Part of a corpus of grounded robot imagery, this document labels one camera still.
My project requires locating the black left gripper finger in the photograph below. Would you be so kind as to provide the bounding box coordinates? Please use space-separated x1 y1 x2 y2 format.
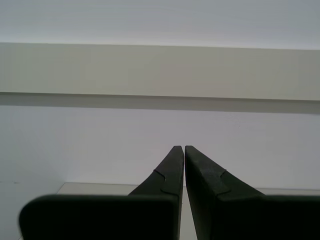
18 145 185 240
184 145 320 240

